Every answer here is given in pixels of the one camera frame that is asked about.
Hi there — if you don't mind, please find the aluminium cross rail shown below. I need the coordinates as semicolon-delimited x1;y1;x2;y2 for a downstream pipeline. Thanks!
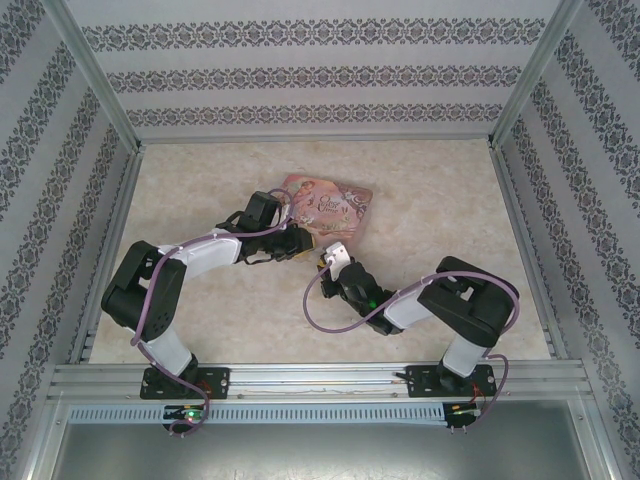
137;132;496;146

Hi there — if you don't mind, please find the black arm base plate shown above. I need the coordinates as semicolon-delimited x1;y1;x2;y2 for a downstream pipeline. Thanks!
140;367;231;401
405;363;496;399

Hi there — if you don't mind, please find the aluminium side rail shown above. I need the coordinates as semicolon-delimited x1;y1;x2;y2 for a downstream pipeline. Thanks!
487;139;569;359

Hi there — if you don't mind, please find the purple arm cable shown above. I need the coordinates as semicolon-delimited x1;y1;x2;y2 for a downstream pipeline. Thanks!
303;262;521;431
130;187;296;439

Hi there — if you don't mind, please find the thin black cable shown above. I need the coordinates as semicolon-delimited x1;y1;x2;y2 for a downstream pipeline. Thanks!
238;249;286;267

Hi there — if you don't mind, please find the aluminium frame post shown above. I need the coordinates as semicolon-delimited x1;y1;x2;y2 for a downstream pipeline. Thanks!
49;0;146;154
487;0;586;149

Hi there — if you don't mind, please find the pink illustrated storybook box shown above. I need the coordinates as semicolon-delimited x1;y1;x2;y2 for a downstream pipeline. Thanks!
277;172;376;246

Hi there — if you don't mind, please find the small circuit board green light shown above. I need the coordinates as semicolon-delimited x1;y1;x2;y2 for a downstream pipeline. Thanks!
162;405;207;424
447;402;484;419

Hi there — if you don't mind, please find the aluminium mounting rail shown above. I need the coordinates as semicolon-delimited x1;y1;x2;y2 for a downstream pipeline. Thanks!
47;357;594;401

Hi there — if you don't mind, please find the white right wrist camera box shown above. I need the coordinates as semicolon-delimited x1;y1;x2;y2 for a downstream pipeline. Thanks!
322;242;354;274

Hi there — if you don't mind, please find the grey metal sheet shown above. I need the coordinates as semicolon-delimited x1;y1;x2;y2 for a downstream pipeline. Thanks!
49;422;616;480

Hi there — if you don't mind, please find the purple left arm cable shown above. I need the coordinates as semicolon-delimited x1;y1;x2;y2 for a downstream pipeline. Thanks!
130;187;296;439

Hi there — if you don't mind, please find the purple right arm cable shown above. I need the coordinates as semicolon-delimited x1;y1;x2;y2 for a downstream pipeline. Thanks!
303;262;521;431

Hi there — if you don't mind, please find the grey slotted cable duct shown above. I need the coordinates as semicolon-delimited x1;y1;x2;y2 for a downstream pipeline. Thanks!
67;402;446;426

